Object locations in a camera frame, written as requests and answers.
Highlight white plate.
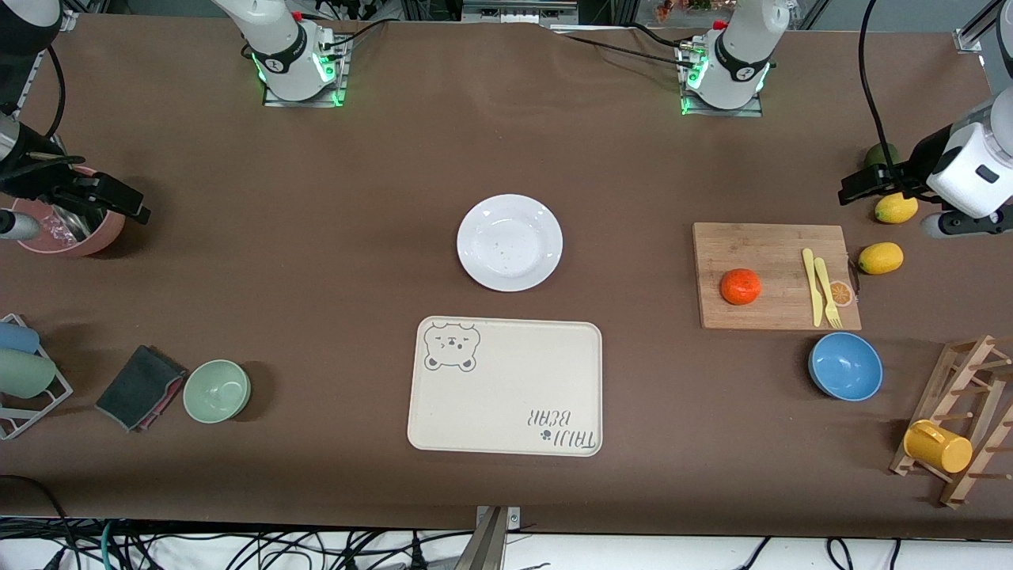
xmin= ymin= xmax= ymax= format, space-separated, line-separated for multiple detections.
xmin=457 ymin=194 xmax=564 ymax=293

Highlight green plate in rack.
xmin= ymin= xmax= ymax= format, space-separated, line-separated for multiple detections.
xmin=0 ymin=348 xmax=58 ymax=399

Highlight yellow lemon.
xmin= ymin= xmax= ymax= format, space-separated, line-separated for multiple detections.
xmin=875 ymin=192 xmax=920 ymax=225
xmin=858 ymin=242 xmax=905 ymax=276

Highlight metal scoop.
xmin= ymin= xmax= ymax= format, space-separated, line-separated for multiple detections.
xmin=44 ymin=198 xmax=94 ymax=242

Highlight pink bowl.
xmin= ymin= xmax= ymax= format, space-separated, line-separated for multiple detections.
xmin=12 ymin=166 xmax=126 ymax=258

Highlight yellow plastic fork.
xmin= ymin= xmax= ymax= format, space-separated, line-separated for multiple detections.
xmin=814 ymin=257 xmax=844 ymax=330

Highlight yellow plastic knife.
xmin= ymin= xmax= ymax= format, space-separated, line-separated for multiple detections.
xmin=802 ymin=248 xmax=825 ymax=328

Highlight wooden cutting board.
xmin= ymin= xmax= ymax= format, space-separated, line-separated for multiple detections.
xmin=692 ymin=222 xmax=863 ymax=331

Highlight light blue cup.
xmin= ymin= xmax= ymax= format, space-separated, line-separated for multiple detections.
xmin=0 ymin=322 xmax=40 ymax=355

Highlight blue bowl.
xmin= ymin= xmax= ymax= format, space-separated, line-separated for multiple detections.
xmin=808 ymin=332 xmax=884 ymax=402

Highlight dark grey folded cloth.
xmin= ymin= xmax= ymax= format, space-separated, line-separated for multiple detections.
xmin=95 ymin=344 xmax=187 ymax=432

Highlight pink folded cloth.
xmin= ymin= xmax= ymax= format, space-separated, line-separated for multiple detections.
xmin=138 ymin=370 xmax=189 ymax=432

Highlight light green bowl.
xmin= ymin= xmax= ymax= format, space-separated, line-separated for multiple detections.
xmin=183 ymin=359 xmax=252 ymax=424

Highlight yellow mug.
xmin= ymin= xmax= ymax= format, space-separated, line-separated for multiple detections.
xmin=903 ymin=420 xmax=974 ymax=474

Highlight wooden mug rack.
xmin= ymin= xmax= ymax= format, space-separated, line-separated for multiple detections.
xmin=889 ymin=334 xmax=1013 ymax=509

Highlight cream bear print tray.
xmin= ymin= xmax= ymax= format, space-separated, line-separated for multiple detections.
xmin=407 ymin=317 xmax=604 ymax=458

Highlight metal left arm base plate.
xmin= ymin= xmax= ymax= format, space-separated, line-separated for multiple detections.
xmin=679 ymin=44 xmax=764 ymax=118

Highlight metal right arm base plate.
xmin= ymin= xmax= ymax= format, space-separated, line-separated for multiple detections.
xmin=263 ymin=36 xmax=349 ymax=108

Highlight white wire cup rack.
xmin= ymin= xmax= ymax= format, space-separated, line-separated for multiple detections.
xmin=0 ymin=313 xmax=74 ymax=441

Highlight black base cable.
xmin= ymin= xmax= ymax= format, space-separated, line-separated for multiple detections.
xmin=317 ymin=16 xmax=390 ymax=60
xmin=546 ymin=22 xmax=701 ymax=68

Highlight metal mount bracket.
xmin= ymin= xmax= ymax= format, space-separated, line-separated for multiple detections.
xmin=455 ymin=505 xmax=523 ymax=570

